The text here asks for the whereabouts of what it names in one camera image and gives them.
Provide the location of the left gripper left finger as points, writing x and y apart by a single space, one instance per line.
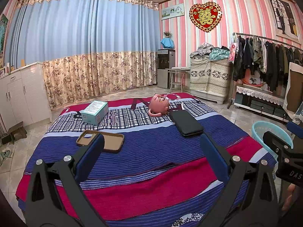
54 195

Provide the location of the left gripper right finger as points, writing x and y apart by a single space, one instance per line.
249 195

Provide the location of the blue fringed patterned cloth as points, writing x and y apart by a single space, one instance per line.
298 115

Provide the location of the leaning brown board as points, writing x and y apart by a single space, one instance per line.
293 96

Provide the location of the low tv bench lace cover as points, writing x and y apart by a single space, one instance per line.
262 102

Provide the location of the brown phone case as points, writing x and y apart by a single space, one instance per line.
108 142

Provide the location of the black phone case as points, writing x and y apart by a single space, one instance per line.
186 124

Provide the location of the hanging dark clothes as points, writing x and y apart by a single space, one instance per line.
262 62

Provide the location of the teal white cardboard box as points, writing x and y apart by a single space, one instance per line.
94 112

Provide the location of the white side cabinet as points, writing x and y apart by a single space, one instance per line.
24 98

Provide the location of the striped blue red blanket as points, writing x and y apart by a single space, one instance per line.
158 178

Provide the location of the pile of clothes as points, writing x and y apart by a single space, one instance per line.
214 53

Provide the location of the metal clothes rack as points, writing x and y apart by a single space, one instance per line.
261 66

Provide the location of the pink piggy bank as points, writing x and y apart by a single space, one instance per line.
158 106

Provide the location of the small metal folding table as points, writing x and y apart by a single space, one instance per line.
177 76

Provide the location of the grey water dispenser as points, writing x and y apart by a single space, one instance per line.
166 60

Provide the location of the blue covered water bottle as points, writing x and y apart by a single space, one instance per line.
167 43

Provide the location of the blue floral curtain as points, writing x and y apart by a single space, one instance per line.
87 47

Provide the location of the small potted plant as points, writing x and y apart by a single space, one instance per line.
167 34

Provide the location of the framed wall poster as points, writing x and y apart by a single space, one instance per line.
284 20

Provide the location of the heart-shaped red wall decoration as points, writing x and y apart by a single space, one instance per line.
205 16

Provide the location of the landscape wall picture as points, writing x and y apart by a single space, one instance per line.
172 11

